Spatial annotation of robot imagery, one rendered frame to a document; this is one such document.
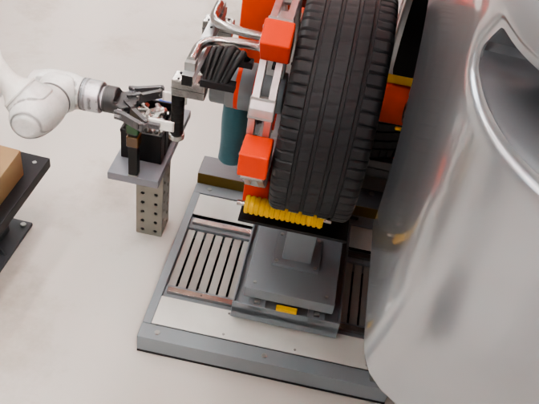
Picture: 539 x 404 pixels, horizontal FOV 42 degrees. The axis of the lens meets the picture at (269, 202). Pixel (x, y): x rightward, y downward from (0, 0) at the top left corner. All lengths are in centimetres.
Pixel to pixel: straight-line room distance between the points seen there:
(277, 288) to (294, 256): 14
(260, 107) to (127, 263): 109
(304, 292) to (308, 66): 87
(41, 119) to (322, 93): 69
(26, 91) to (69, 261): 97
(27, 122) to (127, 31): 226
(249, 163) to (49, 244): 119
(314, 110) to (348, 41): 19
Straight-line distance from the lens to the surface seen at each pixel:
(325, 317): 235
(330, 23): 176
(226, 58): 179
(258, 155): 172
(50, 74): 198
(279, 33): 170
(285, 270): 235
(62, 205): 288
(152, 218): 268
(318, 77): 170
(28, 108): 181
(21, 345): 244
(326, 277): 236
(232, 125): 221
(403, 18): 235
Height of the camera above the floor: 194
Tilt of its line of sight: 41 degrees down
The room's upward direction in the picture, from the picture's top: 10 degrees clockwise
